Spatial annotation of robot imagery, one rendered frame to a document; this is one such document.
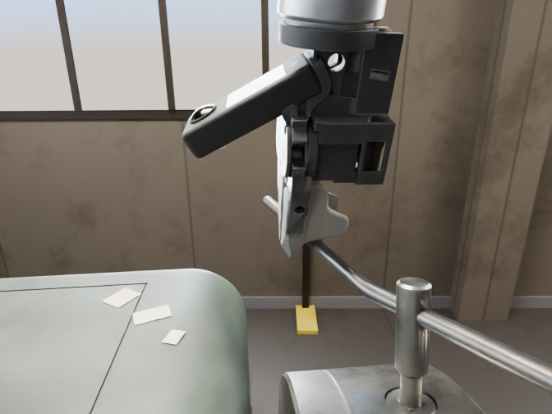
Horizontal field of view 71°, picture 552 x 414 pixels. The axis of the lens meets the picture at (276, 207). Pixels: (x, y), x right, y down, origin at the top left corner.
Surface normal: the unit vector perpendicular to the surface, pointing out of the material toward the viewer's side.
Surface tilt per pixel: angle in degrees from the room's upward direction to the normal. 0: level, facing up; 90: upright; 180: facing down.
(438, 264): 90
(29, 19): 90
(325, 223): 106
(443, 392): 12
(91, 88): 90
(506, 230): 90
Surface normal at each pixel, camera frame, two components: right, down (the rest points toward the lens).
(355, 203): -0.01, 0.33
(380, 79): 0.11, 0.53
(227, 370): 0.74, -0.66
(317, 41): -0.30, 0.50
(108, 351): 0.00, -0.94
